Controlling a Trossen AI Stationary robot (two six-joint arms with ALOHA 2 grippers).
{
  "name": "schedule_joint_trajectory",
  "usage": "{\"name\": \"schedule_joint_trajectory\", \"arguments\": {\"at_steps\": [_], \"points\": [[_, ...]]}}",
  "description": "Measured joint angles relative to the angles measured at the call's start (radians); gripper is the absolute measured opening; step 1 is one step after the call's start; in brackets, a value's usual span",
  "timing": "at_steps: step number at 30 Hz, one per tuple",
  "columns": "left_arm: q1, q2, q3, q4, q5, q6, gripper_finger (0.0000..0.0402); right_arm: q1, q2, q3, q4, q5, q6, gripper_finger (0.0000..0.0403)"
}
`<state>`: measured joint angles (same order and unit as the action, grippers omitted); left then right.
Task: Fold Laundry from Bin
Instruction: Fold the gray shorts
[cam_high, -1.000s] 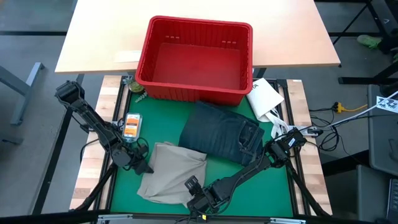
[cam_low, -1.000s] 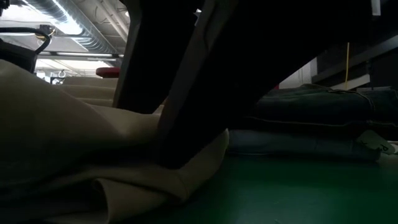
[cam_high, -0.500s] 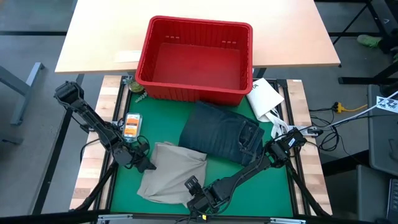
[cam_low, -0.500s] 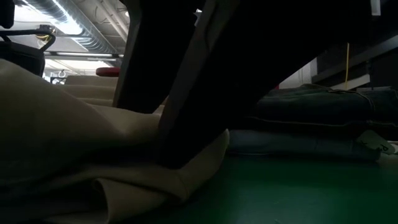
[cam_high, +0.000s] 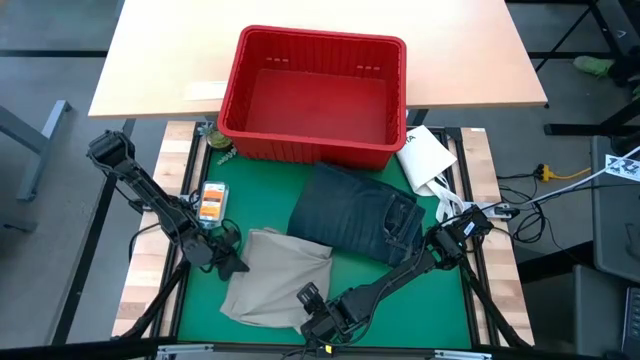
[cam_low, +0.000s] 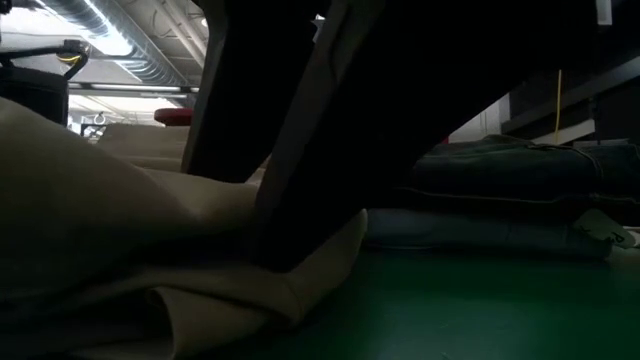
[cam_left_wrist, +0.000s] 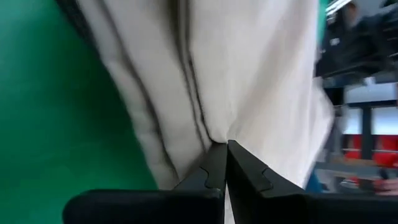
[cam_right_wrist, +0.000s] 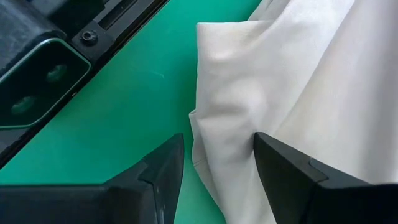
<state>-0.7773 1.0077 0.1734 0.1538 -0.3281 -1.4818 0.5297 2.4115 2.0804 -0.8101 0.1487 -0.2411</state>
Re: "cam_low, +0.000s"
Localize light blue denim jeans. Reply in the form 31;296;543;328
363;207;615;260

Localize dark green sweatshirt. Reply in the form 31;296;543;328
379;197;640;227

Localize dark blue denim jeans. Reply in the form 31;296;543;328
399;133;640;250

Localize tan garment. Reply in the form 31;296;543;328
0;0;601;360

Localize red plastic laundry bin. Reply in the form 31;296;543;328
153;107;195;128

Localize green table mat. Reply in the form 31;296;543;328
199;244;640;360

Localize long light tube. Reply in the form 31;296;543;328
67;82;201;99

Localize dark shelving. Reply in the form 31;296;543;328
499;29;640;147

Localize silver ventilation duct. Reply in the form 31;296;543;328
44;0;189;87

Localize black background frame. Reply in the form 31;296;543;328
78;123;109;145

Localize yellow hanging cable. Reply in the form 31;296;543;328
552;68;564;146

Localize black yellow cord reel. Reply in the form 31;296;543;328
55;39;92;69

